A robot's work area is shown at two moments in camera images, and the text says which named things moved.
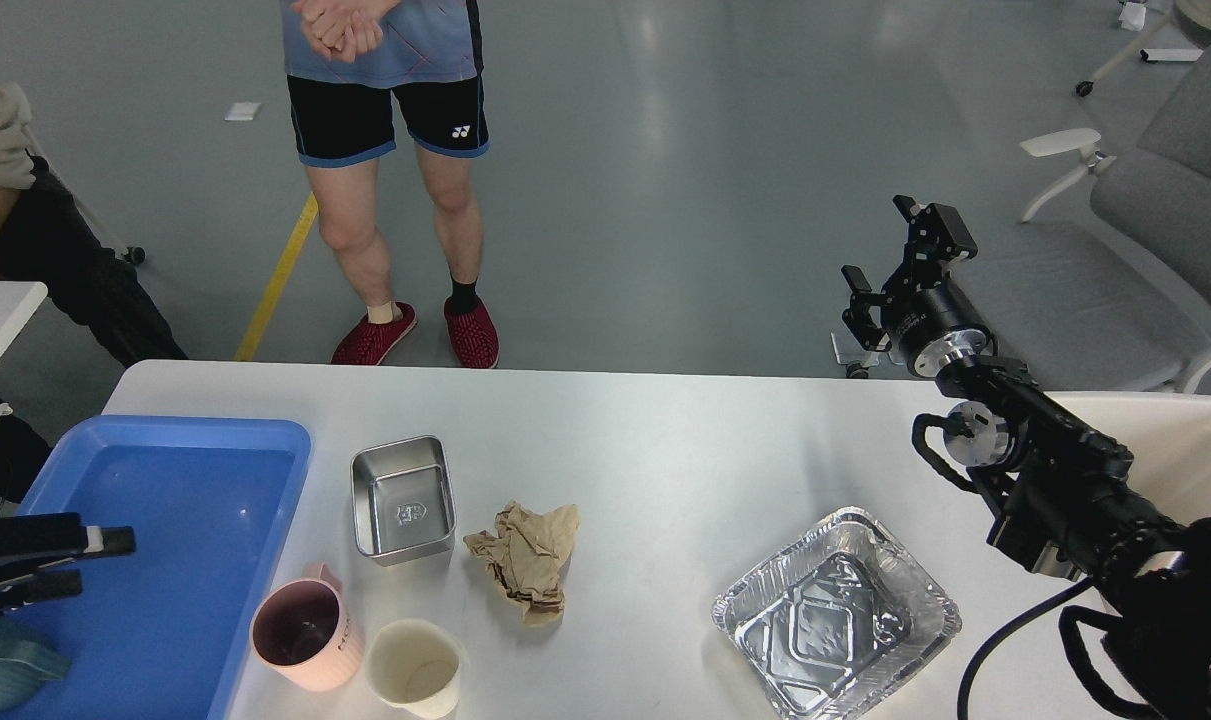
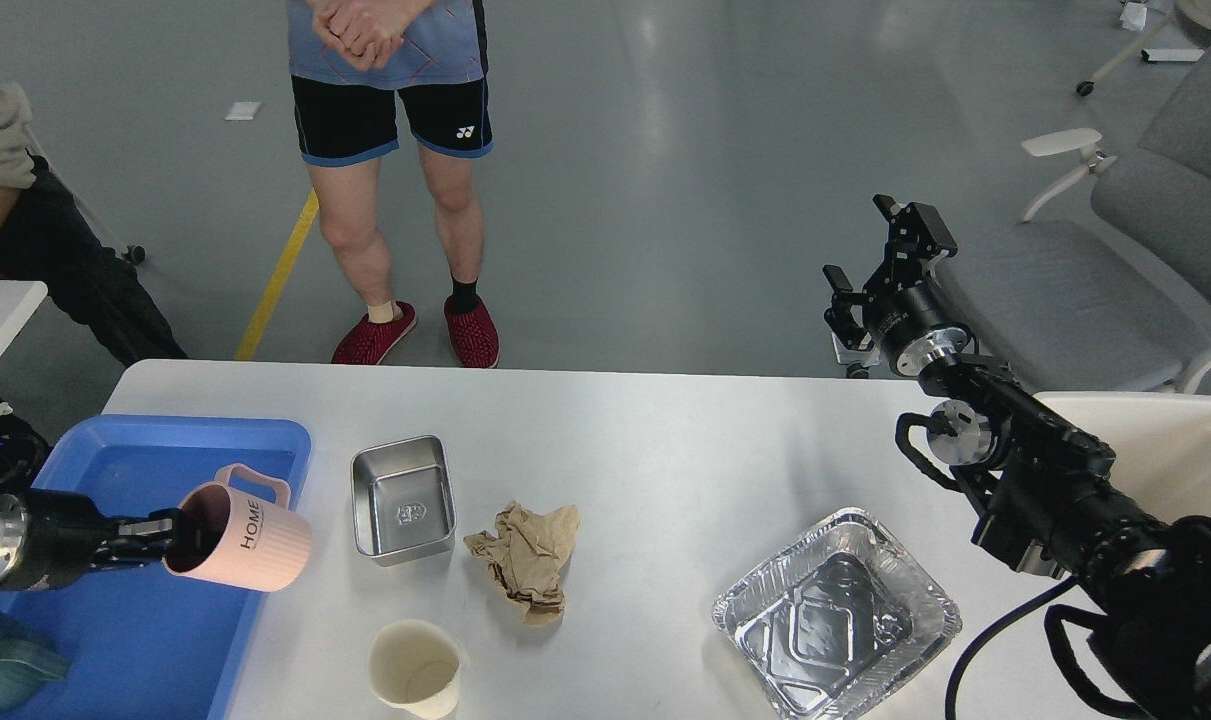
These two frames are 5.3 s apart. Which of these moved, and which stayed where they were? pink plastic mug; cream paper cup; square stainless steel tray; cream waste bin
Moved: pink plastic mug
Stayed: cream paper cup; square stainless steel tray; cream waste bin
